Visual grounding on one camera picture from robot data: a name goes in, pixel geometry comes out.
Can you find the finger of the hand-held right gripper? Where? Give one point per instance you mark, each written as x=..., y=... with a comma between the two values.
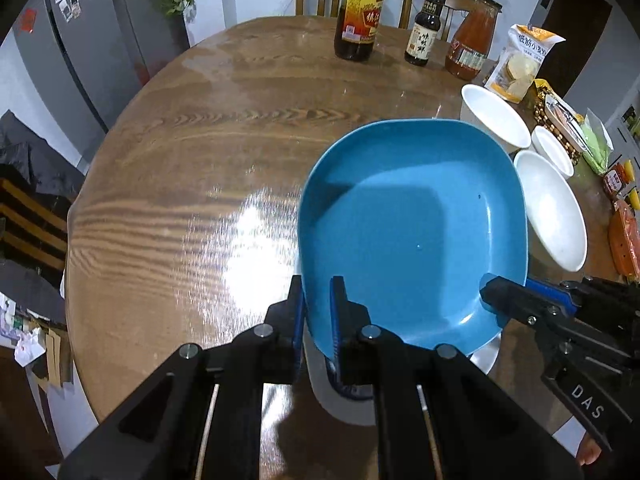
x=507, y=300
x=550, y=294

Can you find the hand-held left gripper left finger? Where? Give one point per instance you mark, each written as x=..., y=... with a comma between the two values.
x=299, y=320

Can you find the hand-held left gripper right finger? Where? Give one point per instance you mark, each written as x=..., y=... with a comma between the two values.
x=337, y=330

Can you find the white square plate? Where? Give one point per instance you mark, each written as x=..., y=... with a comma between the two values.
x=345, y=405

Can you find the wide white bowl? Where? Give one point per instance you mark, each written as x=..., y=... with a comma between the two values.
x=552, y=210

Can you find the blue square plate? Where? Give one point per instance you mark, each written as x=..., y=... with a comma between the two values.
x=415, y=230

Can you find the small white bowl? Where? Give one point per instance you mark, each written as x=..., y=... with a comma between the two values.
x=552, y=149

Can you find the deep white bowl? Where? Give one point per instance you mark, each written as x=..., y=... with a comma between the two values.
x=492, y=115

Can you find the person's right hand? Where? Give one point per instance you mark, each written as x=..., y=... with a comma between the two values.
x=589, y=452

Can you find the blue patterned dish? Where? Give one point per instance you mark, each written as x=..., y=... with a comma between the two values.
x=350, y=394

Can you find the orange plastic colander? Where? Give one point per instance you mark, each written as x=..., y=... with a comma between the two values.
x=626, y=240

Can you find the red chili sauce jar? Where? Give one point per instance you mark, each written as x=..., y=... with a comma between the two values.
x=615, y=180

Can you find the green plastic bag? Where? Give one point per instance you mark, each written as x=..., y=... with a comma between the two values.
x=597, y=142

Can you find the white rectangular dish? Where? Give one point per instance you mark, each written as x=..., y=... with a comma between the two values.
x=567, y=122

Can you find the wooden beaded trivet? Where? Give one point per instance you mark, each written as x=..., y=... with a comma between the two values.
x=545, y=120

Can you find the white cabinet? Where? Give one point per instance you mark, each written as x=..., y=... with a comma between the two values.
x=625, y=130

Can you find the yellow snack bag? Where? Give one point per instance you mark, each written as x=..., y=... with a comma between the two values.
x=542, y=89

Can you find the white and yellow flour bag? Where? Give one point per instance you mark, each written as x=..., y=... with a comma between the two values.
x=522, y=60

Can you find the red sauce glass bottle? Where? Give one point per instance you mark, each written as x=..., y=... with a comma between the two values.
x=470, y=42

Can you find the dark wooden door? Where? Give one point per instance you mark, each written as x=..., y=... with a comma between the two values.
x=575, y=30

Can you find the crumpled paper clutter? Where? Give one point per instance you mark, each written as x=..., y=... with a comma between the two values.
x=30, y=345

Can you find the small dark sauce bottle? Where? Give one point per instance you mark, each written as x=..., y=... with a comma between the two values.
x=422, y=30

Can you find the dark wooden bench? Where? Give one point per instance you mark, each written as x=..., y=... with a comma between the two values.
x=30, y=225

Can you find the large dark vinegar bottle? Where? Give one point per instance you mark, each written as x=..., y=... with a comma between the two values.
x=361, y=15

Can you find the black cloth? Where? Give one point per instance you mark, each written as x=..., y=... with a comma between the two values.
x=30, y=155

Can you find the grey refrigerator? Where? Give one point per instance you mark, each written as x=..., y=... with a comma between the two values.
x=85, y=45

